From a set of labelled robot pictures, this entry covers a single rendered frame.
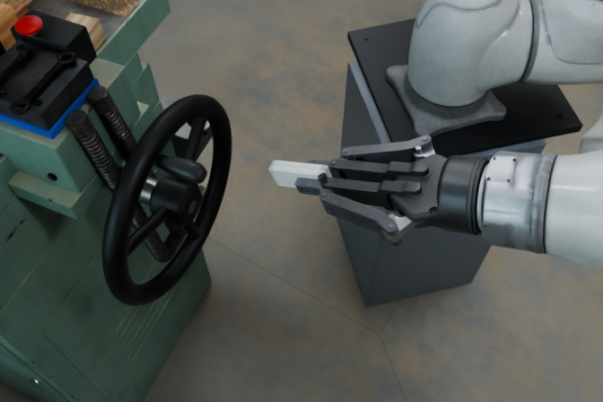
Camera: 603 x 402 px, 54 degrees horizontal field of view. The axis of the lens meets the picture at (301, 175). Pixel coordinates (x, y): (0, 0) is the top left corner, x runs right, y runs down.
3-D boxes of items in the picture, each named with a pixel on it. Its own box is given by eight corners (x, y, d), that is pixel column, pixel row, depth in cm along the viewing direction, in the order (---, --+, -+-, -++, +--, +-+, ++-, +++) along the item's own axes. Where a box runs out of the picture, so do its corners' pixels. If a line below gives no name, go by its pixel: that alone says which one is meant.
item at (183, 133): (195, 166, 115) (188, 140, 109) (140, 146, 118) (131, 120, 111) (214, 135, 120) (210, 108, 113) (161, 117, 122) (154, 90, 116)
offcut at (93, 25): (78, 30, 84) (70, 12, 82) (106, 37, 84) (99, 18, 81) (65, 47, 82) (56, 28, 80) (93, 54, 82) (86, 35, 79)
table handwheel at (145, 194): (252, 169, 97) (167, 336, 85) (146, 132, 101) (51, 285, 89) (222, 53, 71) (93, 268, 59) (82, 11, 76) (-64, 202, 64)
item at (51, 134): (53, 140, 65) (35, 106, 61) (-27, 110, 68) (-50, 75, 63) (119, 63, 72) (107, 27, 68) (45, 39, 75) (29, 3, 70)
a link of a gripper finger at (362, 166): (424, 174, 58) (429, 163, 59) (325, 161, 63) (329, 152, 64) (432, 198, 60) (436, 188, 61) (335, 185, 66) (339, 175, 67)
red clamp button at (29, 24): (32, 40, 66) (29, 33, 66) (11, 33, 67) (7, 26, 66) (49, 23, 68) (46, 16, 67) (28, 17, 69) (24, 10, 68)
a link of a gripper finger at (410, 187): (429, 205, 60) (425, 216, 59) (330, 195, 65) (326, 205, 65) (423, 180, 57) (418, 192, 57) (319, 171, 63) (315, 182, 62)
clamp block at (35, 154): (78, 197, 71) (53, 152, 64) (-12, 162, 74) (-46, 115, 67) (144, 112, 79) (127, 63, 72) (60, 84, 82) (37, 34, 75)
